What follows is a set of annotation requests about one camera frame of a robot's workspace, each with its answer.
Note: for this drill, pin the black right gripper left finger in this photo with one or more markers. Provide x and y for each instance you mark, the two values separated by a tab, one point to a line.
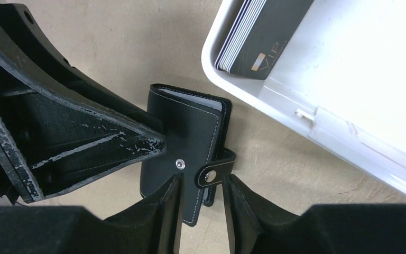
152	225

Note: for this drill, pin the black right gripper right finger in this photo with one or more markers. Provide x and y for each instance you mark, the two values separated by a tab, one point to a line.
256	225

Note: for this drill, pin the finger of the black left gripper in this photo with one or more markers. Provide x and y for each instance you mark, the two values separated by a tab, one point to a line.
18	23

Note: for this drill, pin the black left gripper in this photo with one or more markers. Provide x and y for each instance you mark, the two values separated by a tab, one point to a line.
52	139

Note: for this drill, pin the stack of VIP cards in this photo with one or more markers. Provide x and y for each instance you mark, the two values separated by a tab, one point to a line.
259	35

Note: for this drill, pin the white tray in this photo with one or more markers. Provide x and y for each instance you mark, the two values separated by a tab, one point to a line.
340	82

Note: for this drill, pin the black leather card holder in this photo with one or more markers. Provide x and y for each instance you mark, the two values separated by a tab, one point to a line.
195	126

